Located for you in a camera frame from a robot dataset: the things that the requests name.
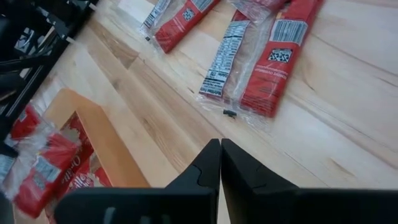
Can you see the cardboard box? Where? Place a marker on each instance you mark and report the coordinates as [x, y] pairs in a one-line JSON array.
[[105, 140]]

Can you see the black aluminium table frame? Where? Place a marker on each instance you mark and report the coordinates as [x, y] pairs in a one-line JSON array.
[[40, 77]]

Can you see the red Orville butter popcorn bag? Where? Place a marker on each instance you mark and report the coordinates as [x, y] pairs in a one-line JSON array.
[[79, 161]]

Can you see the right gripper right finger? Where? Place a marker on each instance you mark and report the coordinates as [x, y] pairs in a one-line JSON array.
[[264, 202]]

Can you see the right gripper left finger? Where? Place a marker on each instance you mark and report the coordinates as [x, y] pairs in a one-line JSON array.
[[186, 202]]

